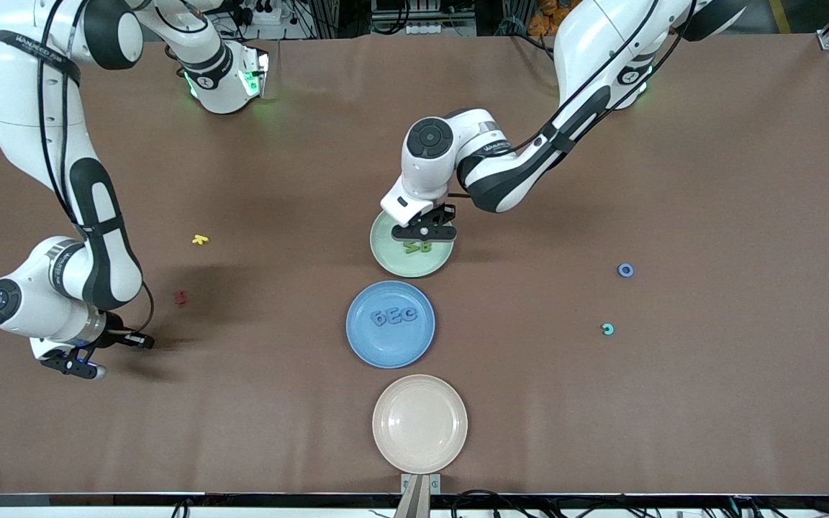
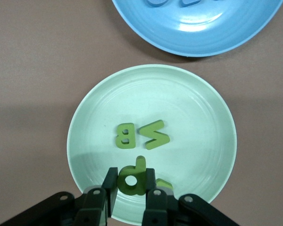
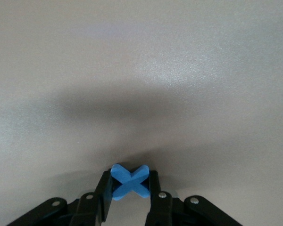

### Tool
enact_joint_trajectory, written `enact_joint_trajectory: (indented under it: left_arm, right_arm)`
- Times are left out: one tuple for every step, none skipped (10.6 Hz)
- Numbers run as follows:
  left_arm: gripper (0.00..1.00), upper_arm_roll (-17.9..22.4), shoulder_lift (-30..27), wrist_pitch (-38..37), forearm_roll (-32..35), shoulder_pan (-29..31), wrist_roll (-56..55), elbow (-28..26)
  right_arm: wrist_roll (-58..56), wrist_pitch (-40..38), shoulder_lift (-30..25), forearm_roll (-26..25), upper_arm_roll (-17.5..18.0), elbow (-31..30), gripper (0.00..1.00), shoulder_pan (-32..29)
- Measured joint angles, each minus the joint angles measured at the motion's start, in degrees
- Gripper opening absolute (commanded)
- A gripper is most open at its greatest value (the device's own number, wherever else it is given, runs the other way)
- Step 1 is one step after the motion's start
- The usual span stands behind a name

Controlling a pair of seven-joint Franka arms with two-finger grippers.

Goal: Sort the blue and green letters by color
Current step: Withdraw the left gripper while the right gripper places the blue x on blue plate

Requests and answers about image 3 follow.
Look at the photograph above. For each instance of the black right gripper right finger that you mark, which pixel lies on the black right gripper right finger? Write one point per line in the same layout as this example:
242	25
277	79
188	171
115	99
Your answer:
165	212

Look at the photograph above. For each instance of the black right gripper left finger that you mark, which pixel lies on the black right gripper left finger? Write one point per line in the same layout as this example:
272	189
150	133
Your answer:
85	212

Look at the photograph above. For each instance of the blue letter X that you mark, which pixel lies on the blue letter X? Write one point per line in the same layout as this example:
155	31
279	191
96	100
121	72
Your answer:
129	183

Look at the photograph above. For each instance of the brown table cover sheet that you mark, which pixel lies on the brown table cover sheet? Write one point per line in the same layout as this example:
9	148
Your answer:
132	58

